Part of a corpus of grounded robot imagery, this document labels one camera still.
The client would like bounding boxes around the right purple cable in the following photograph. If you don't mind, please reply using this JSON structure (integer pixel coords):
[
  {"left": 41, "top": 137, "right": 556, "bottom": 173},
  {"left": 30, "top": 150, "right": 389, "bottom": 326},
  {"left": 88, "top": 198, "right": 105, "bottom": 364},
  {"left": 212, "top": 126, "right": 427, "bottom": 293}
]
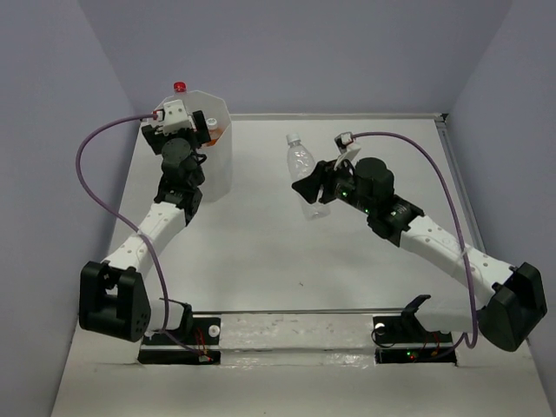
[{"left": 354, "top": 130, "right": 480, "bottom": 360}]

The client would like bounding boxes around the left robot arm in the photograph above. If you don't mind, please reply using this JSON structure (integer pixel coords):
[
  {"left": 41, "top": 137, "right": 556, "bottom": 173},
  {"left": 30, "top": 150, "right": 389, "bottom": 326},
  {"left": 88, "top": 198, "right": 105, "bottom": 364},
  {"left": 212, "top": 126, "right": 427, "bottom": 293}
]
[{"left": 75, "top": 108, "right": 210, "bottom": 344}]

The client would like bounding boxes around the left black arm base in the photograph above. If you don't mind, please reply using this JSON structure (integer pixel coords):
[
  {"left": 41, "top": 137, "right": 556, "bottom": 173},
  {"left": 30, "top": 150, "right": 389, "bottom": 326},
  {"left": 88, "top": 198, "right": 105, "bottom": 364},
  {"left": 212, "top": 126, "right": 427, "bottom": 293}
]
[{"left": 137, "top": 314, "right": 222, "bottom": 366}]

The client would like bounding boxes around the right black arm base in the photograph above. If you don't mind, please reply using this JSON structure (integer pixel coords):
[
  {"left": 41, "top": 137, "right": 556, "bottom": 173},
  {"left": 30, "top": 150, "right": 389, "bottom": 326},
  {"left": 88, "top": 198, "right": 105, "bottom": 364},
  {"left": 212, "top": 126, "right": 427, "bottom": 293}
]
[{"left": 371, "top": 315, "right": 457, "bottom": 365}]

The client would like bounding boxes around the orange tea bottle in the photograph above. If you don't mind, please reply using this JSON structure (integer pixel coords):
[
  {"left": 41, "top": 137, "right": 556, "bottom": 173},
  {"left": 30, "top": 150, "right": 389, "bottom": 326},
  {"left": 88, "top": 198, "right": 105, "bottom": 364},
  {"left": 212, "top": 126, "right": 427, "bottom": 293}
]
[{"left": 204, "top": 117, "right": 223, "bottom": 147}]

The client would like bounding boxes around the white octagonal plastic bin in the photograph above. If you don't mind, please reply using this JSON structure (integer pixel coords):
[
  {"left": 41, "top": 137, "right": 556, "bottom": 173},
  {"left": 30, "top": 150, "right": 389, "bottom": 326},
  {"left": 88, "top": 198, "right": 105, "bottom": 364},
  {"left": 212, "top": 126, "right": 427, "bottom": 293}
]
[{"left": 149, "top": 89, "right": 235, "bottom": 203}]

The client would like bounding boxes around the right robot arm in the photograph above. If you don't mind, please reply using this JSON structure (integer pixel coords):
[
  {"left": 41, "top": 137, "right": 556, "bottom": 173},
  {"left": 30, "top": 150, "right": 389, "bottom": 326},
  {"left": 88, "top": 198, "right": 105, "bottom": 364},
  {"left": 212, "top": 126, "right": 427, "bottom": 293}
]
[{"left": 292, "top": 157, "right": 547, "bottom": 352}]

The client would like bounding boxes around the clear unlabelled crushed bottle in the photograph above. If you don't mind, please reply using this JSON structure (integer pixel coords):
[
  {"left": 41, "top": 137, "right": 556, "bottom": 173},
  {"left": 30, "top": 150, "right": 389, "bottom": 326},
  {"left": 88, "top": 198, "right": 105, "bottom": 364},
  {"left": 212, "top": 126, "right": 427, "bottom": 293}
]
[{"left": 286, "top": 133, "right": 331, "bottom": 221}]

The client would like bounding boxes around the red cap red label bottle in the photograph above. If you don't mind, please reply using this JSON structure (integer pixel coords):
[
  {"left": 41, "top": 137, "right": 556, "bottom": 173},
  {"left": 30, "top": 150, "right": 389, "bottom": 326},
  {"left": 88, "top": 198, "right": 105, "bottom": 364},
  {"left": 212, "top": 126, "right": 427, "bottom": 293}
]
[{"left": 165, "top": 81, "right": 189, "bottom": 107}]

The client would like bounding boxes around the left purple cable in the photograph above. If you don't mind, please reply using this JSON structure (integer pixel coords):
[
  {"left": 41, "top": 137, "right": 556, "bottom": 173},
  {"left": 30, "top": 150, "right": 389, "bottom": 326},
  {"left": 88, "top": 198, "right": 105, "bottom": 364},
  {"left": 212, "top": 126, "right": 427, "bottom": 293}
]
[{"left": 74, "top": 113, "right": 214, "bottom": 361}]

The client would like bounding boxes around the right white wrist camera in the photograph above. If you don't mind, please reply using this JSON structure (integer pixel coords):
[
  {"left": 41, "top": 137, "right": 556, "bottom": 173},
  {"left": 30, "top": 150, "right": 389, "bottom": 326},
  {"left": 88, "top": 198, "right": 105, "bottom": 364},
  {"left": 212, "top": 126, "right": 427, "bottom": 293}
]
[{"left": 334, "top": 132, "right": 361, "bottom": 170}]

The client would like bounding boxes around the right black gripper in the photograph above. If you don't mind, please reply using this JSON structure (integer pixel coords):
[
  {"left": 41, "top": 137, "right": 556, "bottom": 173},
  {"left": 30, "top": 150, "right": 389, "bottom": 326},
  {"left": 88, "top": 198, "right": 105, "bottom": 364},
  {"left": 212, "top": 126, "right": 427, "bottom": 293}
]
[{"left": 290, "top": 155, "right": 374, "bottom": 215}]

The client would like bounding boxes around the purple cable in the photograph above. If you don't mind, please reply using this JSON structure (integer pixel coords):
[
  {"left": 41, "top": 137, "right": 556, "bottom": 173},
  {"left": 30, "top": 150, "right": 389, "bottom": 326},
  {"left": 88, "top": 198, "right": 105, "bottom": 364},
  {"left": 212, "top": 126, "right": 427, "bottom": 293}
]
[
  {"left": 354, "top": 130, "right": 480, "bottom": 360},
  {"left": 74, "top": 113, "right": 214, "bottom": 361}
]

